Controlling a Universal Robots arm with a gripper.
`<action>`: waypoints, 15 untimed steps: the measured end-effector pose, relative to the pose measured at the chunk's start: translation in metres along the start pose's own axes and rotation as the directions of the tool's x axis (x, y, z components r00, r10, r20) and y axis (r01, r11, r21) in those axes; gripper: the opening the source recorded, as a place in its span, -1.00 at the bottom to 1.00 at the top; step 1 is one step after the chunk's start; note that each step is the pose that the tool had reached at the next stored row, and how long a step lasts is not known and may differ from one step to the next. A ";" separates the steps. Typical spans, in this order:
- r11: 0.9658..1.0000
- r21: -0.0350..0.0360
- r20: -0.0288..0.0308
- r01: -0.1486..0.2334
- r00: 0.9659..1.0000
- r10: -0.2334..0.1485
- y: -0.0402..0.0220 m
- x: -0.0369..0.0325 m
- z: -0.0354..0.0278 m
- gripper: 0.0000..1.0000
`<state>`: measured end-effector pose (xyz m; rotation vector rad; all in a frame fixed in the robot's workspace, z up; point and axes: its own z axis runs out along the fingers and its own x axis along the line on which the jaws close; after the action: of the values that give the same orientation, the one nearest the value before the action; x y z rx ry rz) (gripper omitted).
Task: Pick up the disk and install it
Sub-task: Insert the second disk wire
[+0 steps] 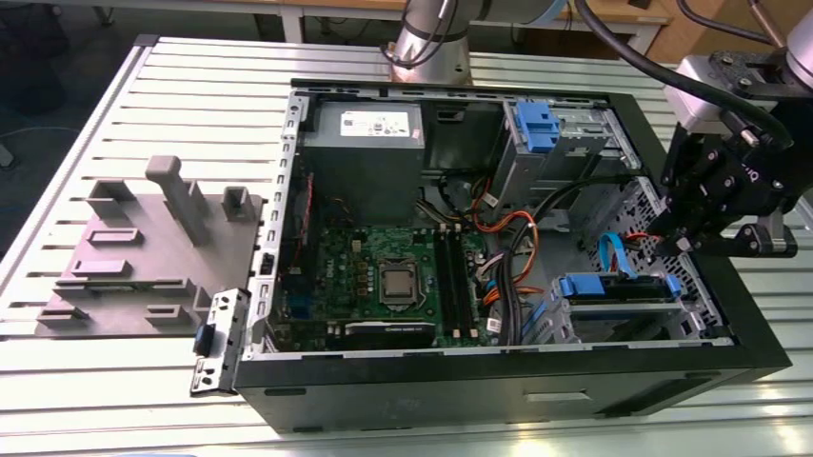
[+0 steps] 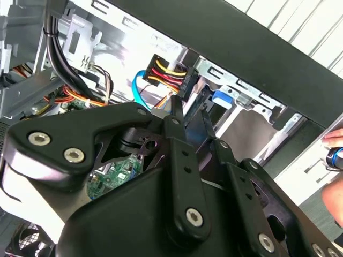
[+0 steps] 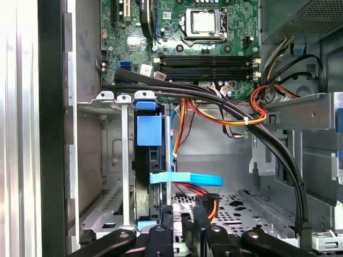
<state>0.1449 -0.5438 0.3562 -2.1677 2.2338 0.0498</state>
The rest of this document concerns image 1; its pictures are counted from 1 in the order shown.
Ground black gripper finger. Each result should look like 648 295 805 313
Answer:
656 135 722 248
671 199 742 258

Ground hard disk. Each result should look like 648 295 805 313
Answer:
558 271 686 306

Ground metal disk bay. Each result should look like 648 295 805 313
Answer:
550 271 724 344

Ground metal optical drive cage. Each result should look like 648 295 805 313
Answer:
493 97 640 206

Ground blue drive latch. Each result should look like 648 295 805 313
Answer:
516 102 562 153

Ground brown wooden cabinet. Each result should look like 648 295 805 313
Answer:
646 0 813 63

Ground black RAM slot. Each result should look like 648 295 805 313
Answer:
451 223 481 338
433 223 464 338

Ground silver CPU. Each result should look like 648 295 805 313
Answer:
381 270 415 301

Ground grey power supply unit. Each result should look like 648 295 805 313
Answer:
297 100 425 228

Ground CPU socket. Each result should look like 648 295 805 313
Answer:
377 259 421 313

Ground black open PC case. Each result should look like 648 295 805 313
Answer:
232 78 795 434

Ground black graphics card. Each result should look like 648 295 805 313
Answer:
327 319 437 351

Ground green motherboard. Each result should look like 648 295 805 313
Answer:
277 226 503 351

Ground grey parts rack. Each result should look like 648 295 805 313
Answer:
34 154 268 340

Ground black silver side camera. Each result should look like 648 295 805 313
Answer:
735 222 799 259

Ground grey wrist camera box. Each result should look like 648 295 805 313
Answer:
663 54 731 137

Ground blue flat wire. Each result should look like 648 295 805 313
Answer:
595 231 640 282

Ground thick black hose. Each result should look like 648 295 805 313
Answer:
574 0 795 149

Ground black wrist mount plate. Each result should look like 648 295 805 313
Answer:
707 50 793 99

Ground orange wire bundle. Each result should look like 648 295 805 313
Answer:
472 209 547 306

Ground wooden desk white frame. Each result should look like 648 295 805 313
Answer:
277 0 674 61

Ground black cable bundle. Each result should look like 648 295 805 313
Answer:
497 173 640 347

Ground yellow black power wires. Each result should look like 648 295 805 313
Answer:
415 197 475 228

